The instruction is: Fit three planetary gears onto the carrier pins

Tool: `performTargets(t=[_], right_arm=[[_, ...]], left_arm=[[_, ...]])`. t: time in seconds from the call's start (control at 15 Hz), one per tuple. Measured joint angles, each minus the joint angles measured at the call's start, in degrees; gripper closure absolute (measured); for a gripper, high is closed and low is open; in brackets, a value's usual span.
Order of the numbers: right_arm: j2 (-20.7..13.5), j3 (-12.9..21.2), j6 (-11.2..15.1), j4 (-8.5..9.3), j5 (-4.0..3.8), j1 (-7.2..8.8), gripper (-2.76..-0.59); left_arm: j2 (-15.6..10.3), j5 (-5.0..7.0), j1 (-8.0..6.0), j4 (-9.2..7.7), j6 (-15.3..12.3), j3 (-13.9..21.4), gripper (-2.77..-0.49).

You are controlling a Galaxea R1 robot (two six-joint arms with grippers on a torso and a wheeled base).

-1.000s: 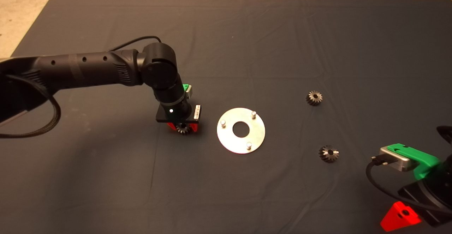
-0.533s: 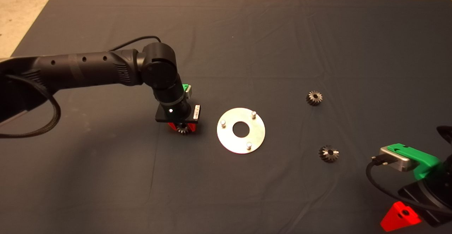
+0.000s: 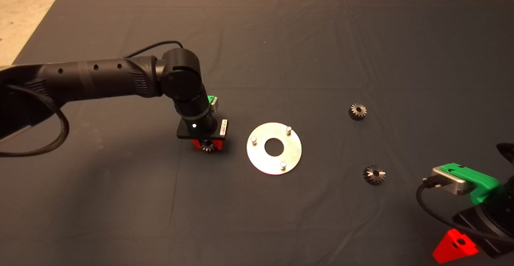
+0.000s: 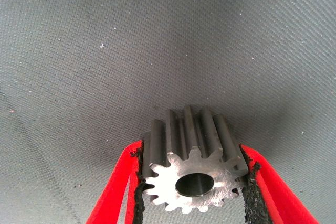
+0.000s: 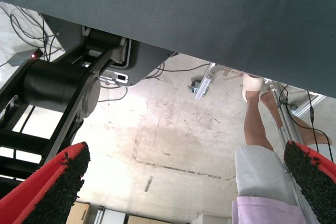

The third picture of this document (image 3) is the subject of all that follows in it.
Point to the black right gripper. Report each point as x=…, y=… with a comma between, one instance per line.
x=494, y=218

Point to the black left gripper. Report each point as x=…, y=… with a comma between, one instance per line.
x=200, y=127

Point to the steel planetary gear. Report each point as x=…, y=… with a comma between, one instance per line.
x=357, y=111
x=373, y=175
x=208, y=148

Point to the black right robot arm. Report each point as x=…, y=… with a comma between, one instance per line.
x=508, y=151

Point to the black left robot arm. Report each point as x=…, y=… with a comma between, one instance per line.
x=100, y=79

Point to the round metal carrier plate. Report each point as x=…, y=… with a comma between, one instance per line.
x=293, y=153

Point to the dark grey table cloth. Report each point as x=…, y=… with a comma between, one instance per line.
x=281, y=37

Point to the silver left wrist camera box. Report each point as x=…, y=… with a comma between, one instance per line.
x=216, y=106

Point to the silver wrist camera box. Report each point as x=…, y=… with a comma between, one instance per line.
x=216, y=106
x=451, y=185

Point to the green left camera mount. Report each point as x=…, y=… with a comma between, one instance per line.
x=210, y=99

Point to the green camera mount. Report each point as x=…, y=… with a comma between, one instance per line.
x=210, y=99
x=482, y=181

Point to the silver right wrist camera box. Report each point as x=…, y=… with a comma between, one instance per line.
x=451, y=185

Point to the green right camera mount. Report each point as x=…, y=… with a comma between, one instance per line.
x=482, y=181

